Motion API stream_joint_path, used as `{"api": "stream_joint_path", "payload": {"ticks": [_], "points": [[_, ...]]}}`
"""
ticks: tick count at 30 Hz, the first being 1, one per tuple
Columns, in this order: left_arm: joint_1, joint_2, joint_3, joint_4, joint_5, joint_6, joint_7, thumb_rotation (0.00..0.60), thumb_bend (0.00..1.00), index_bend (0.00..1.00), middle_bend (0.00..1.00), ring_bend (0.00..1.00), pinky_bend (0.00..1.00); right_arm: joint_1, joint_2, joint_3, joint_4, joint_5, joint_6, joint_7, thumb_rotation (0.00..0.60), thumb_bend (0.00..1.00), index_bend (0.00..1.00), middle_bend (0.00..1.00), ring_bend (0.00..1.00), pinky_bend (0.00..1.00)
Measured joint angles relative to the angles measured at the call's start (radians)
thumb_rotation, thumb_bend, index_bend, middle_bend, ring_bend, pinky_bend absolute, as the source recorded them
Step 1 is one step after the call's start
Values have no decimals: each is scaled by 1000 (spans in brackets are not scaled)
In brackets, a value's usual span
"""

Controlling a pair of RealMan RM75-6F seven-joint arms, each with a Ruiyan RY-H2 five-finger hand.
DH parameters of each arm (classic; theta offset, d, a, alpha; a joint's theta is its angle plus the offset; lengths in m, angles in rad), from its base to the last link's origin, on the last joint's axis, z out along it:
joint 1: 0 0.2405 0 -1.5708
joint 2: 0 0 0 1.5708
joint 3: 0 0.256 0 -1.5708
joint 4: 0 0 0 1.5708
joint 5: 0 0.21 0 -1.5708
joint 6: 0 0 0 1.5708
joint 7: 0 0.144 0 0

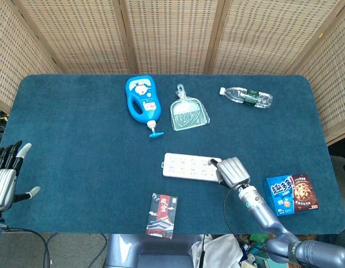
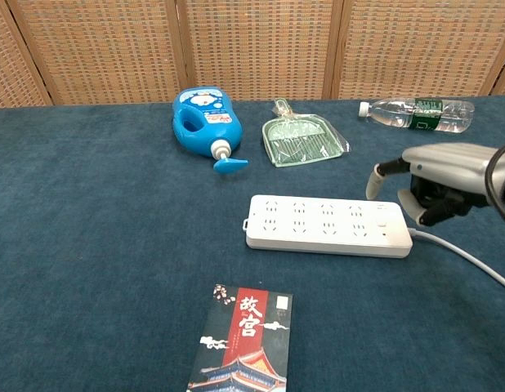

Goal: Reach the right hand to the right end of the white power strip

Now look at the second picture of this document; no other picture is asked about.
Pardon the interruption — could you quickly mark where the clear water bottle green label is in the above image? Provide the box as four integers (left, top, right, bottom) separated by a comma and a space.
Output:
358, 97, 476, 134

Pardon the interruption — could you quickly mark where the white power strip cable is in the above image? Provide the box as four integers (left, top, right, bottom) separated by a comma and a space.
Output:
408, 228, 505, 294

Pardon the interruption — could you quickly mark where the blue cartoon pump bottle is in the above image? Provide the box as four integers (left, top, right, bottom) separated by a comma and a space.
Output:
172, 85, 249, 175

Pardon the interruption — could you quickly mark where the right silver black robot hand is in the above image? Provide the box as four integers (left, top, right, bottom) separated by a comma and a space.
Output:
365, 142, 498, 228

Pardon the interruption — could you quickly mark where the dark blue felt table mat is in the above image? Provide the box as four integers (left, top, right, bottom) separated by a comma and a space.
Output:
0, 96, 505, 392

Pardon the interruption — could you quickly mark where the woven bamboo folding screen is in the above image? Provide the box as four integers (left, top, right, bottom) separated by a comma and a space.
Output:
0, 0, 505, 110

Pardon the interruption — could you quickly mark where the white power strip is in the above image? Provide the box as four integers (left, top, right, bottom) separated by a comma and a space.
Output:
242, 194, 413, 259

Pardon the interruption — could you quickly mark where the green dustpan in plastic bag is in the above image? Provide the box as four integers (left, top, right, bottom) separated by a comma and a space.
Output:
261, 98, 351, 168

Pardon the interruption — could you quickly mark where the black red palace booklet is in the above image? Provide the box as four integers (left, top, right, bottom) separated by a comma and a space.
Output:
185, 283, 294, 392

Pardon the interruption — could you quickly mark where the black robot wrist cable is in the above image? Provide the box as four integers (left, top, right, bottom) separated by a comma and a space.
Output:
484, 140, 505, 228

